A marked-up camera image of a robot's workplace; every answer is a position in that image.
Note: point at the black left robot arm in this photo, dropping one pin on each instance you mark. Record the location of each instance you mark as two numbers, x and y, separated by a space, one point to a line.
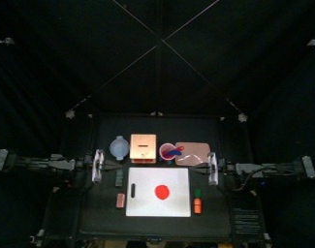
38 163

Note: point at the dark grey toy block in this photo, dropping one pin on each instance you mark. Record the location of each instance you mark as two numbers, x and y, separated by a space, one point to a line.
118 178

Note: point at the grey frame clamp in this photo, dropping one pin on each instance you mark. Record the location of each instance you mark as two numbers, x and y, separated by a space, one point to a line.
154 113
313 42
70 113
7 41
242 117

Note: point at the pink cup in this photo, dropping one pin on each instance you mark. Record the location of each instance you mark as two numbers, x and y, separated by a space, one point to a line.
166 151

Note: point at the white cutting board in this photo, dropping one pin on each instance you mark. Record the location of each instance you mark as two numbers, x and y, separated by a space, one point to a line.
158 203

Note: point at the red dough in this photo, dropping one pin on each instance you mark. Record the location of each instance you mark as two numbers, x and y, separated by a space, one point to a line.
162 192

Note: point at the red drawer with wooden knob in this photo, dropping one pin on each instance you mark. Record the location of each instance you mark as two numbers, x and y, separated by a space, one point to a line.
142 160

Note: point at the pink plastic tray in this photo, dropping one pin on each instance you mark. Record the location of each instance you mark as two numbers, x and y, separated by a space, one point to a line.
193 151

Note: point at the red toy utensil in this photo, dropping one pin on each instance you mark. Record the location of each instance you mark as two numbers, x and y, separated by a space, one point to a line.
180 148

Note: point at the orange toy carrot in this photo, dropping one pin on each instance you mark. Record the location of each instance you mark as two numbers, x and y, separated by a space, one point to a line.
197 205

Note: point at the blue toy utensil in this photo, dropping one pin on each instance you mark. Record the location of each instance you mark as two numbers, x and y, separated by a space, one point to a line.
173 153

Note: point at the pink red toy block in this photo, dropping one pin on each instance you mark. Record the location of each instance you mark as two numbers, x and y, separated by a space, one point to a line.
119 200

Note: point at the wooden drawer box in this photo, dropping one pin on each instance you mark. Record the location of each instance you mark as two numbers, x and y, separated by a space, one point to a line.
142 146

